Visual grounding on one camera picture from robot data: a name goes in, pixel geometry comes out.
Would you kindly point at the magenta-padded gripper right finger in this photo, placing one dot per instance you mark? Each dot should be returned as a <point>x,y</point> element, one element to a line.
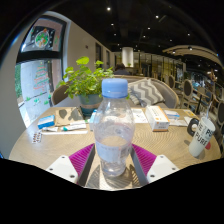
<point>146,161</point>

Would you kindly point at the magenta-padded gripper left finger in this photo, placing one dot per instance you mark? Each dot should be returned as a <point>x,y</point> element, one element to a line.
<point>81,159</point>

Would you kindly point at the clear bottle with blue cap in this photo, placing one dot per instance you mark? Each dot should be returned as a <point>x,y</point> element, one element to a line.
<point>114,133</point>

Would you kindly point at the white and teal tube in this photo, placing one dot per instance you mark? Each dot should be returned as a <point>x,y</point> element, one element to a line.
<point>75,127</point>

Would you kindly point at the orange and white box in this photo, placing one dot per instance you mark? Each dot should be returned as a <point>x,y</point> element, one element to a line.
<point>156,118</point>

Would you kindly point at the brown paper pad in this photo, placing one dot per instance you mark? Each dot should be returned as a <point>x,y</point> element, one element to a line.
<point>68,116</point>

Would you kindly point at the small blue box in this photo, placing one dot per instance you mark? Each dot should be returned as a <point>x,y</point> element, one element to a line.
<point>46,121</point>

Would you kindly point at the small white blue packet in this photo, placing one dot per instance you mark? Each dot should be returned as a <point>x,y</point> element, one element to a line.
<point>172,114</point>

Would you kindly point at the white mug with dark lettering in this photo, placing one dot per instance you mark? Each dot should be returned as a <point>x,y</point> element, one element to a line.
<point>201,136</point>

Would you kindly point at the grey white chevron cushion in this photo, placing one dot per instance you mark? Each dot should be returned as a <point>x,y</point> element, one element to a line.
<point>146,91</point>

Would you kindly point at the grey curved sofa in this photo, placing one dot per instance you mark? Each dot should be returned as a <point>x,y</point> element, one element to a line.
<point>168,93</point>

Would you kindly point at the green potted plant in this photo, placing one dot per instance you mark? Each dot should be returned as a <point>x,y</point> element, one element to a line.
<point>85,81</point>

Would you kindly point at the window with colourful poster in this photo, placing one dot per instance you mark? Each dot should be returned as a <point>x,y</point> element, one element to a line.
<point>36,76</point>

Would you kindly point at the person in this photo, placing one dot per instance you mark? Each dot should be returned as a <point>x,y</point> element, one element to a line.
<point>121,70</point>

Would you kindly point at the white round pillar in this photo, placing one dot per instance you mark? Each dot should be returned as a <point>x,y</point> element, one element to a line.
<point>127,56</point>

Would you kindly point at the group of ceiling spotlights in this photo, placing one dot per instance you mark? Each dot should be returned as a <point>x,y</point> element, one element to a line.
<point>108,9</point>

